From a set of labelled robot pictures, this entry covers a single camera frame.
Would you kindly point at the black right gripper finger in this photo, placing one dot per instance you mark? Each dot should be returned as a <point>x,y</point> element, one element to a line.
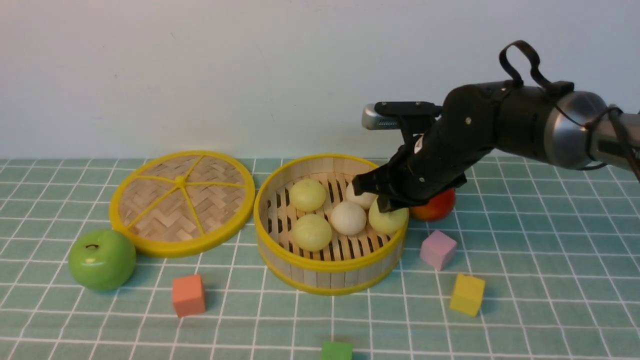
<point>378,181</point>
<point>387,203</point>

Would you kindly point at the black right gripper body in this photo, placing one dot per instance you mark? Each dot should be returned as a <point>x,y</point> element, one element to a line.
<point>463,135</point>

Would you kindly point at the yellow bun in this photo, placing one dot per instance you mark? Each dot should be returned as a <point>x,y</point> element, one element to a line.
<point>312,232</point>
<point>307,195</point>
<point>387,223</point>

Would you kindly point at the white bun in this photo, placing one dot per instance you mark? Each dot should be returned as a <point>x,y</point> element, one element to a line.
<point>348,218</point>
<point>364,200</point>

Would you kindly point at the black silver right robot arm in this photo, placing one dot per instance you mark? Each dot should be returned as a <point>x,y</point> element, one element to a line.
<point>575,130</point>

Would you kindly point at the bamboo steamer tray yellow rim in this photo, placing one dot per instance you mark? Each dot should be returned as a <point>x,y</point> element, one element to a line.
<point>348,264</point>

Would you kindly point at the woven bamboo steamer lid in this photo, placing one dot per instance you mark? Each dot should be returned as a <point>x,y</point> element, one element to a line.
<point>184,203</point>

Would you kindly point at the red orange tomato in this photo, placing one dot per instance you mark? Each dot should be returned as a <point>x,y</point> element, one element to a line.
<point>437,209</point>

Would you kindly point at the pink cube block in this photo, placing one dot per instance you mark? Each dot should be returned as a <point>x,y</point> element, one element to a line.
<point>437,250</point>

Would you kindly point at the yellow cube block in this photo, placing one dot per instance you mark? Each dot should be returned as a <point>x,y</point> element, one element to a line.
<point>468,294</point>

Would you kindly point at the green cube block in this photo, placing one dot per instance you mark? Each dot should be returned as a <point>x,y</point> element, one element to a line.
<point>337,350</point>

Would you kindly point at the orange cube block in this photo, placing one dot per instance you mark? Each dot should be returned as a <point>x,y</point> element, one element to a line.
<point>188,295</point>

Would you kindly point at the green apple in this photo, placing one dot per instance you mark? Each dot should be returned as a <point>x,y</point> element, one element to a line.
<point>102,260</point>

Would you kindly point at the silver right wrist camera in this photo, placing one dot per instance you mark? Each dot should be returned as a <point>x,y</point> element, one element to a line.
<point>412,118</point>

